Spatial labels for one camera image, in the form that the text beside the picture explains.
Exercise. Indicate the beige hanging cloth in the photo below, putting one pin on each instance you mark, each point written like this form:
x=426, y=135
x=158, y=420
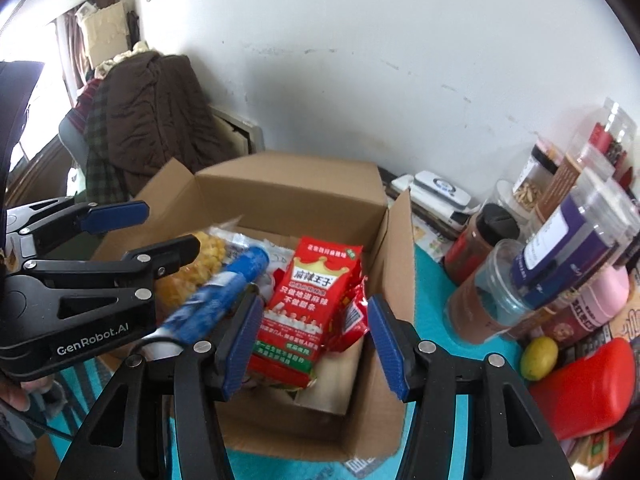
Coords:
x=105, y=32

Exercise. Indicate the blue white tube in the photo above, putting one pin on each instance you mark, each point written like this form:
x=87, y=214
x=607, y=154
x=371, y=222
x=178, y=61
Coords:
x=225, y=285

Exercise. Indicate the person's left hand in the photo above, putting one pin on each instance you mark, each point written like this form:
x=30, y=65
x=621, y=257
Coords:
x=12, y=395

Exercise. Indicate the yellow corn snack bag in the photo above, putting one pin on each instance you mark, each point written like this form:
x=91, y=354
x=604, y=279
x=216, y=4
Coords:
x=210, y=255

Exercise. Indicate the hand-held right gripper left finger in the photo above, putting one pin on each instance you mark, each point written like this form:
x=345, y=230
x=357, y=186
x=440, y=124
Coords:
x=242, y=350

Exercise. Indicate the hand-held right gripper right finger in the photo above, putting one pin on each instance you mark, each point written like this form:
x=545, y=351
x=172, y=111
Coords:
x=392, y=350

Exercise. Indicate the clear jar of seeds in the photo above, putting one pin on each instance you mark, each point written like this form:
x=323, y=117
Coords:
x=537, y=180

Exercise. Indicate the brown bottle black cap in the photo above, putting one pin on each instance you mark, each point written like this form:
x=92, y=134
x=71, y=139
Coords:
x=475, y=240

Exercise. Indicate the clear jar purple label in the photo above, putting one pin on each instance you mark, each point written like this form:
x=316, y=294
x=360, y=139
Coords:
x=570, y=240

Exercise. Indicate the grey chair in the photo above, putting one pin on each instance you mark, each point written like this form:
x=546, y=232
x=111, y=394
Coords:
x=72, y=140

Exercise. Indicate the red plastic container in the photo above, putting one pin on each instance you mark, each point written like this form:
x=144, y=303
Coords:
x=585, y=390

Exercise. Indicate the pink bottle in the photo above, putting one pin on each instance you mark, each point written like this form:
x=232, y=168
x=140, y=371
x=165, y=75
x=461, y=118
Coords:
x=600, y=295

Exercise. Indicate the teal table mat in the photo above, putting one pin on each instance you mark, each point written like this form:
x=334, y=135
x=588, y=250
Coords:
x=435, y=300

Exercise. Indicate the yellow green citrus fruit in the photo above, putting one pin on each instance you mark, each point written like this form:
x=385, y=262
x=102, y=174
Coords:
x=539, y=357

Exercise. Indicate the clear jar brown powder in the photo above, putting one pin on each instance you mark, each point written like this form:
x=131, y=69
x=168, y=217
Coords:
x=485, y=305

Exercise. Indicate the framed panel against wall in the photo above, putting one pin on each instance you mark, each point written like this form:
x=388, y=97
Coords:
x=240, y=130

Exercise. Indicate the brown cardboard box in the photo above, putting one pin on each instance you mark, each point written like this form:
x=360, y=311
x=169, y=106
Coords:
x=300, y=180

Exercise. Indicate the clear jar brown label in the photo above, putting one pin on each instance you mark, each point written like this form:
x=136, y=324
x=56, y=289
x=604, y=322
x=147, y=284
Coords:
x=567, y=185

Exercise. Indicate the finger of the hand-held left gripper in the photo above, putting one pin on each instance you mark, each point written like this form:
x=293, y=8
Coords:
x=117, y=216
x=165, y=255

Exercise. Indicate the green plaid cloth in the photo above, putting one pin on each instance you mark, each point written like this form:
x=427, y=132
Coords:
x=102, y=140

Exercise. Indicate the clear jar red dried fruit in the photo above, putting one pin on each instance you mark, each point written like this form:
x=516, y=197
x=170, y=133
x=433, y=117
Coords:
x=612, y=135

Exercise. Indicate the cream clothes pile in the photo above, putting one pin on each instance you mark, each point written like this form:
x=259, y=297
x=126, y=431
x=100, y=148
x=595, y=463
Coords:
x=122, y=57

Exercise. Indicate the large red snack bag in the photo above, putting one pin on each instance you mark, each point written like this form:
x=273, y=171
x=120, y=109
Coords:
x=305, y=300

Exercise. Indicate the red striped cloth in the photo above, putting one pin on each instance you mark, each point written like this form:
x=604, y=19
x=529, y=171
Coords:
x=87, y=95

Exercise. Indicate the white patterned snack packet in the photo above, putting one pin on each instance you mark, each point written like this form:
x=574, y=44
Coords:
x=280, y=260

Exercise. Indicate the brown quilted jacket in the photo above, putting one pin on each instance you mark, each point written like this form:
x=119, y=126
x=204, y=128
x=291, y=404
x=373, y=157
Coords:
x=155, y=120

